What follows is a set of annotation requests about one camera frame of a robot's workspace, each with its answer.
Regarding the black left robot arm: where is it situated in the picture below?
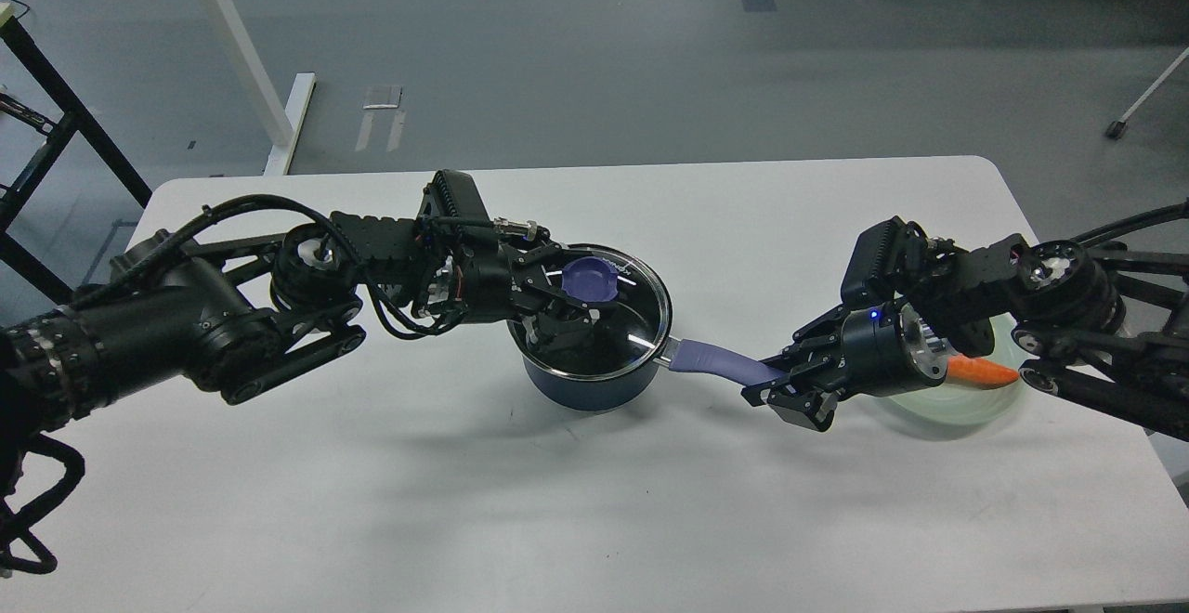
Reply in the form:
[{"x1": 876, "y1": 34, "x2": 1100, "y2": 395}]
[{"x1": 4, "y1": 170, "x2": 621, "y2": 576}]

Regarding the blue saucepan with handle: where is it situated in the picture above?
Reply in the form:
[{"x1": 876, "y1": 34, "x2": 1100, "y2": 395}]
[{"x1": 509, "y1": 244, "x2": 786, "y2": 412}]

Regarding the white desk frame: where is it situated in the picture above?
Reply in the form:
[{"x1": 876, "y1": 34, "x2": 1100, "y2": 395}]
[{"x1": 0, "y1": 0, "x2": 317, "y2": 177}]

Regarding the glass lid with blue knob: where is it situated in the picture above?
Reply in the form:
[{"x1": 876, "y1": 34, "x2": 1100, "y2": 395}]
[{"x1": 508, "y1": 244, "x2": 673, "y2": 383}]

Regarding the white stand leg with caster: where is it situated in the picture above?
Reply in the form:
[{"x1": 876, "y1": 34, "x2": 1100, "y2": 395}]
[{"x1": 1105, "y1": 46, "x2": 1188, "y2": 140}]

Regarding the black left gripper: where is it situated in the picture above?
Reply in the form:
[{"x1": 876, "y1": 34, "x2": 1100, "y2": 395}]
[{"x1": 422, "y1": 232, "x2": 603, "y2": 354}]

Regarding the black metal rack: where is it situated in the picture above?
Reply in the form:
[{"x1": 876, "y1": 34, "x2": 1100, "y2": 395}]
[{"x1": 1, "y1": 1, "x2": 152, "y2": 304}]

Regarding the orange toy carrot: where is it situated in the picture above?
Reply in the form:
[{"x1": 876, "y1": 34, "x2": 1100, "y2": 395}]
[{"x1": 946, "y1": 355, "x2": 1020, "y2": 388}]

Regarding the pale green glass plate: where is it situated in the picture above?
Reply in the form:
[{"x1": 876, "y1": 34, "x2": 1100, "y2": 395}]
[{"x1": 875, "y1": 314, "x2": 1027, "y2": 428}]

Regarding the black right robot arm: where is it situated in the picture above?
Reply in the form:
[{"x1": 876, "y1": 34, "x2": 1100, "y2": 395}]
[{"x1": 740, "y1": 203, "x2": 1188, "y2": 440}]

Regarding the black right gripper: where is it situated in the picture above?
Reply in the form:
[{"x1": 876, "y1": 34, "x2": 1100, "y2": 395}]
[{"x1": 740, "y1": 305, "x2": 948, "y2": 432}]

